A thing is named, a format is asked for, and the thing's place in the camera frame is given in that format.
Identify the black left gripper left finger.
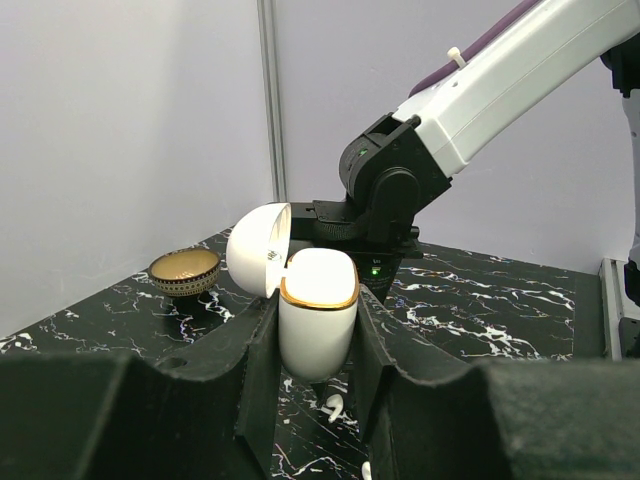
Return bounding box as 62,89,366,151
1,299,278,479

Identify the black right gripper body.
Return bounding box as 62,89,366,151
289,198,422,302

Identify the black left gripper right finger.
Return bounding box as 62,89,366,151
352,288,639,479

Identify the white oval charging case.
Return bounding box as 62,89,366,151
226,203,360,383

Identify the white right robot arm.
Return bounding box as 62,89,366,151
291,1,639,297

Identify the black marbled mat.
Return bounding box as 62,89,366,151
1,244,605,479

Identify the white earbud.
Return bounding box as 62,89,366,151
321,394,345,424
361,461,373,480

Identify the gold bowl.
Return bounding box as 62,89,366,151
148,248,221,298

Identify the white earbud lower centre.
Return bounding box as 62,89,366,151
361,461,373,480

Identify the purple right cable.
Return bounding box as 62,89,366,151
408,0,539,99

